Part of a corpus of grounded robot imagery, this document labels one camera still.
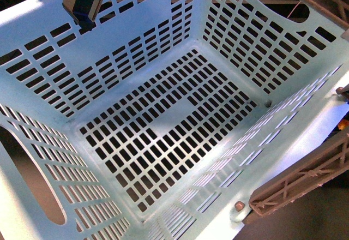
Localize light blue plastic basket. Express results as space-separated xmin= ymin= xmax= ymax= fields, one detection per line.
xmin=1 ymin=0 xmax=348 ymax=239

